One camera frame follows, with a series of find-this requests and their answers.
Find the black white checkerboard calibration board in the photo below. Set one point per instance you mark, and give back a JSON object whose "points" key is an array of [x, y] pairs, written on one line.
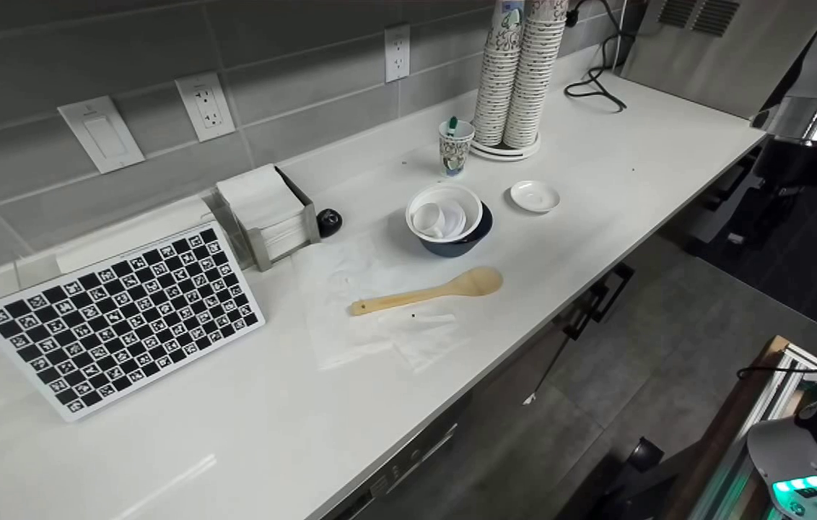
{"points": [[118, 320]]}

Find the dark blue bowl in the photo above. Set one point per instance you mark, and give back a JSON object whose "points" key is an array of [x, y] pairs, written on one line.
{"points": [[469, 242]]}

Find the shiny metal appliance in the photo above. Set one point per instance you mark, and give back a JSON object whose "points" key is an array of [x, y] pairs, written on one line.
{"points": [[799, 124]]}

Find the grey cabinet panel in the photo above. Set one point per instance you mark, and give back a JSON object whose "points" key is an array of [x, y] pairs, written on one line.
{"points": [[713, 62]]}

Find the white light switch plate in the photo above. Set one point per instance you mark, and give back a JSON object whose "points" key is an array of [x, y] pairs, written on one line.
{"points": [[101, 134]]}

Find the white cup stack base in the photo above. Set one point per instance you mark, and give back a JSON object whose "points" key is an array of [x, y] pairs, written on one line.
{"points": [[503, 151]]}

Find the white bowl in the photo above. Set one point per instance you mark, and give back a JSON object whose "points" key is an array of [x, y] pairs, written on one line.
{"points": [[418, 222]]}

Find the wooden frame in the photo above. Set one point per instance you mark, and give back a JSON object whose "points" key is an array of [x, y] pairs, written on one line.
{"points": [[713, 436]]}

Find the small white plate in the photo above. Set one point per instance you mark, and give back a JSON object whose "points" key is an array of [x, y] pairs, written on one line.
{"points": [[532, 198]]}

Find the grey device with green light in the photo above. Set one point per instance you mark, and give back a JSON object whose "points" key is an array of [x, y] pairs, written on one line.
{"points": [[811, 462]]}

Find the metal napkin holder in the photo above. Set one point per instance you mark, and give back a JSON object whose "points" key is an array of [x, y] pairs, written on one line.
{"points": [[309, 221]]}

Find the white paper napkin stack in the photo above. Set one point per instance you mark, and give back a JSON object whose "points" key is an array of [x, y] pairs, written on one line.
{"points": [[257, 198]]}

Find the wooden spoon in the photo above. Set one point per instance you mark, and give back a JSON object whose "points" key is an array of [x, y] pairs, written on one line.
{"points": [[469, 283]]}

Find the speckled paper cup stack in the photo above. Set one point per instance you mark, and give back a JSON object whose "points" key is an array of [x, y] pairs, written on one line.
{"points": [[534, 88], [493, 88]]}

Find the black circular object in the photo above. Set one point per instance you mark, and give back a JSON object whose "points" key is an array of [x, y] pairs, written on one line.
{"points": [[329, 222]]}

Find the white wall outlet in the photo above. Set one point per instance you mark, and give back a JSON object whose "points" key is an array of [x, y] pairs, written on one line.
{"points": [[205, 105], [397, 52]]}

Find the clear plastic bag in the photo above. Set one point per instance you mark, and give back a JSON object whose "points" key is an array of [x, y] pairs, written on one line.
{"points": [[366, 335]]}

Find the white plastic container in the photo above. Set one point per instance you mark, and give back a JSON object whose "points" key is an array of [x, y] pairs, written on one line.
{"points": [[443, 221]]}

